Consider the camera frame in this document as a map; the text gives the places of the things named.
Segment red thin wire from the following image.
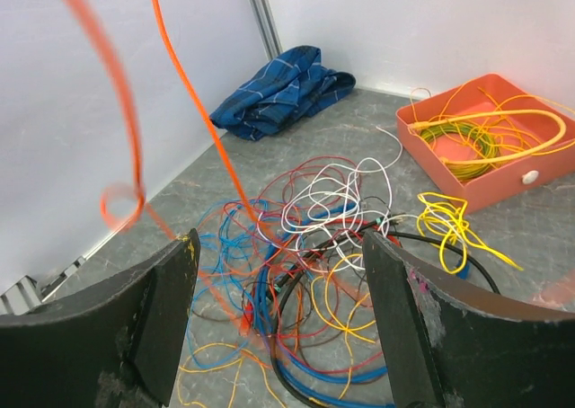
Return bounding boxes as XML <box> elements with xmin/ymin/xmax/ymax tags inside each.
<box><xmin>197</xmin><ymin>155</ymin><xmax>387</xmax><ymax>373</ymax></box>

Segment blue plaid cloth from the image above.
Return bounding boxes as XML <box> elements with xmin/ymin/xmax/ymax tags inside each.
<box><xmin>210</xmin><ymin>45</ymin><xmax>356</xmax><ymax>141</ymax></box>

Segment red ethernet cable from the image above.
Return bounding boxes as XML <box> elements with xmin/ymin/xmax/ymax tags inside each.
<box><xmin>240</xmin><ymin>217</ymin><xmax>405</xmax><ymax>337</ymax></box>

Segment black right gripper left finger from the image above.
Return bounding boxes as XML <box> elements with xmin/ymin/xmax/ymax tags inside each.
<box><xmin>1</xmin><ymin>230</ymin><xmax>200</xmax><ymax>407</ymax></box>

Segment blue ethernet cable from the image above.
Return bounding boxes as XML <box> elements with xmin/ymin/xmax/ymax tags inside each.
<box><xmin>251</xmin><ymin>200</ymin><xmax>471</xmax><ymax>408</ymax></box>

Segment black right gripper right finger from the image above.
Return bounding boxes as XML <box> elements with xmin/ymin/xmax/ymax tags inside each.
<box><xmin>363</xmin><ymin>231</ymin><xmax>574</xmax><ymax>407</ymax></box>

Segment yellow green wire coil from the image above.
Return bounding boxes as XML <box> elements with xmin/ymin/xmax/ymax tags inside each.
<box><xmin>419</xmin><ymin>120</ymin><xmax>500</xmax><ymax>182</ymax></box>

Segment white thin wire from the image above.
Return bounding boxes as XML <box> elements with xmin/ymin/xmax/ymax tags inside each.
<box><xmin>279</xmin><ymin>125</ymin><xmax>403</xmax><ymax>272</ymax></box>

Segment orange plastic box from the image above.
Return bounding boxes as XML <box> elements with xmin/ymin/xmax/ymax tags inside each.
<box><xmin>396</xmin><ymin>74</ymin><xmax>574</xmax><ymax>213</ymax></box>

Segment thick yellow ethernet cable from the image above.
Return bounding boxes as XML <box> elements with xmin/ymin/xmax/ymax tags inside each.
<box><xmin>412</xmin><ymin>108</ymin><xmax>568</xmax><ymax>164</ymax></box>

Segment orange thin wire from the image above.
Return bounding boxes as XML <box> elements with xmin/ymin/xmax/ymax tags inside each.
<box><xmin>49</xmin><ymin>0</ymin><xmax>383</xmax><ymax>337</ymax></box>

